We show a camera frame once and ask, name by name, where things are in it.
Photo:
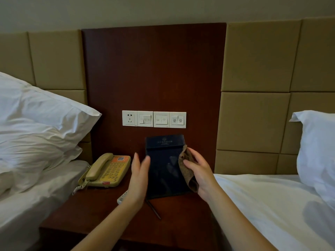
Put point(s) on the person's left hand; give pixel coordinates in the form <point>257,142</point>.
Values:
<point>138,180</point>

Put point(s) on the person's right hand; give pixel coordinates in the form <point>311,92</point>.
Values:
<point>204,177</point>

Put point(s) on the brown cleaning cloth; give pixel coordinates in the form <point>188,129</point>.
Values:
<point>187,164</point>

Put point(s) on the white remote control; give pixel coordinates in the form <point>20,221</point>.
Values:
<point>123,197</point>

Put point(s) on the dark blue scribbled pouch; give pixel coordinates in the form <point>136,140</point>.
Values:
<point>165,167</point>

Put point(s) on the black pen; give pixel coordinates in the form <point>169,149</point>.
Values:
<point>154,210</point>

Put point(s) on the person's left forearm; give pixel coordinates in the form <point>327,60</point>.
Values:
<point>104,227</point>

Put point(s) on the person's right forearm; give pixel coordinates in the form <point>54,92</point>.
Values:
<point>240,224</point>

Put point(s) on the dark wooden nightstand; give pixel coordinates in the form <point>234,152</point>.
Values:
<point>91,214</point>

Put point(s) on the white bed cover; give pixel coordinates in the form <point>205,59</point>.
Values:
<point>274,214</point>

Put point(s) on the beige padded headboard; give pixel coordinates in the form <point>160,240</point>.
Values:
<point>261,88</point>

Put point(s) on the white bed sheet mattress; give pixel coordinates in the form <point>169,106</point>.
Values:
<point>31,211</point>

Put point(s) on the crumpled white pillow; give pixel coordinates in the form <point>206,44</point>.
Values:
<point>26,164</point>

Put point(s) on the smooth white pillow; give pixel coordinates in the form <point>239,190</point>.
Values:
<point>39,107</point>

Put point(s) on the white socket and switch panel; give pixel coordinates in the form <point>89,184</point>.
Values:
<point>129,118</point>

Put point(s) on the white four-button switch panel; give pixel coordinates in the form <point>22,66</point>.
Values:
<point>170,119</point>

